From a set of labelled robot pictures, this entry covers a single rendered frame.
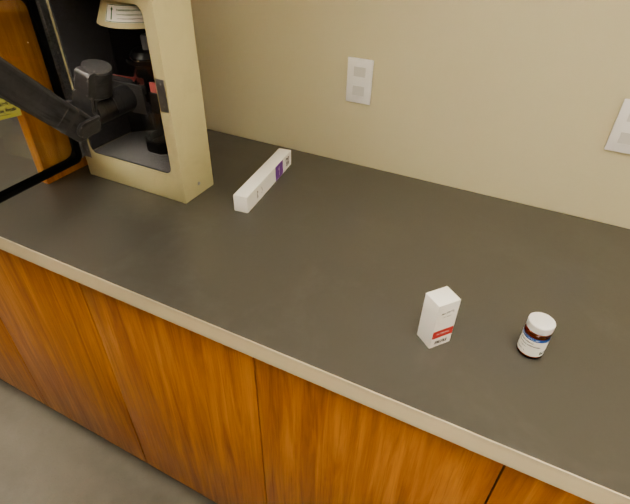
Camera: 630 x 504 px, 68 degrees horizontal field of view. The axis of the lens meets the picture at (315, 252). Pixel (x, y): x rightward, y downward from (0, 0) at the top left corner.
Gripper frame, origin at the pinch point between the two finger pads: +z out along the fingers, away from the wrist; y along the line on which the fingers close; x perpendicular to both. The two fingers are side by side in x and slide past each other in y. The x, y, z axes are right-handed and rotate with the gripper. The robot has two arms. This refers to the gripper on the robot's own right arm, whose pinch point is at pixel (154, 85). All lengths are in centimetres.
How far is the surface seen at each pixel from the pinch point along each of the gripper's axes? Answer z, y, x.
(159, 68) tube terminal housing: -10.6, -12.9, -8.6
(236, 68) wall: 32.3, -1.0, 4.5
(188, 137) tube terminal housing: -6.6, -13.9, 7.7
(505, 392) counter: -32, -92, 23
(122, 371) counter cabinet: -39, -9, 59
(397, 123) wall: 32, -51, 11
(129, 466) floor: -41, 5, 116
